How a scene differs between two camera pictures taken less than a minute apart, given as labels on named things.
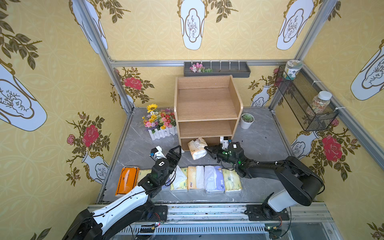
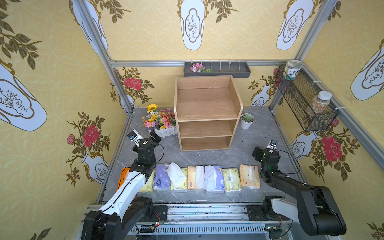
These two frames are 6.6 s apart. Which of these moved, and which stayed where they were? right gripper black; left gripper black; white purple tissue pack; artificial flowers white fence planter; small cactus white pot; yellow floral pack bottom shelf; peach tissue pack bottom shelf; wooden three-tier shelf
Moved: peach tissue pack bottom shelf; right gripper black; left gripper black
Stayed: wooden three-tier shelf; small cactus white pot; artificial flowers white fence planter; yellow floral pack bottom shelf; white purple tissue pack
